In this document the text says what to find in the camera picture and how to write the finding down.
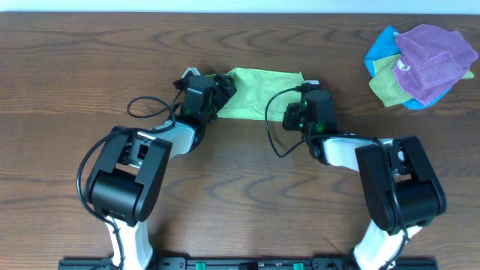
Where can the olive green microfiber cloth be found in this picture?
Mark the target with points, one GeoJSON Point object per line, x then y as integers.
{"type": "Point", "coordinates": [386, 84]}

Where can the light green microfiber cloth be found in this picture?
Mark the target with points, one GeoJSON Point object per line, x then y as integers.
{"type": "Point", "coordinates": [255, 87]}

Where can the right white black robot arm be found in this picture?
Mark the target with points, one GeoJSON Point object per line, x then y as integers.
{"type": "Point", "coordinates": [401, 190]}

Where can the purple microfiber cloth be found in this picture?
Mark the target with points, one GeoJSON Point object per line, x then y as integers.
{"type": "Point", "coordinates": [431, 40]}

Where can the blue microfiber cloth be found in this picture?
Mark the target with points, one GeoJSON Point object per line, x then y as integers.
{"type": "Point", "coordinates": [383, 52]}

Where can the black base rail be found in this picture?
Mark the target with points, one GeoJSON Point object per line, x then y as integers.
{"type": "Point", "coordinates": [316, 263]}

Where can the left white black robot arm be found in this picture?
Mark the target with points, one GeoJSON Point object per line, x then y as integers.
{"type": "Point", "coordinates": [120, 177]}

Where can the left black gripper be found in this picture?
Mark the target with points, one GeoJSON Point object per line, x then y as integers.
{"type": "Point", "coordinates": [220, 91]}

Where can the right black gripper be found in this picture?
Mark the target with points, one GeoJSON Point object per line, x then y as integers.
{"type": "Point", "coordinates": [291, 118]}

